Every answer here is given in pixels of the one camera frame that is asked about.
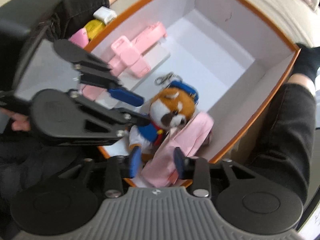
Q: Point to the person left leg black sock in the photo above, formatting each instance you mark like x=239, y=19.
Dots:
x=69, y=16

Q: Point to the yellow tape measure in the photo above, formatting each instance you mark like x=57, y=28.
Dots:
x=93, y=28

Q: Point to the person left hand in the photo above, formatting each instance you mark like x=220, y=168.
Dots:
x=20, y=122

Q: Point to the pink fabric pouch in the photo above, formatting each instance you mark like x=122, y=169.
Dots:
x=167, y=163

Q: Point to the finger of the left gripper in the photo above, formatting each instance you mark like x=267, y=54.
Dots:
x=101, y=76
x=99, y=119

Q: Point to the person leg black sock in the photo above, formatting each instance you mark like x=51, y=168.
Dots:
x=69, y=16
x=283, y=149

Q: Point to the brown plush sailor toy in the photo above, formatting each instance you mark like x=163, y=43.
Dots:
x=171, y=107

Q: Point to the orange white cardboard box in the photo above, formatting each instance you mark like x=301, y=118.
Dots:
x=234, y=55

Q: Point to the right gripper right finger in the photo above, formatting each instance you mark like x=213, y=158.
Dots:
x=195, y=169

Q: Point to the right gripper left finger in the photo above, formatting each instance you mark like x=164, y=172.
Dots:
x=118, y=168

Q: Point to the person right leg black sock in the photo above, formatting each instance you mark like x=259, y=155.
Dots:
x=283, y=149

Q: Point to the white power adapter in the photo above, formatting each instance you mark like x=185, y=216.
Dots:
x=105, y=15

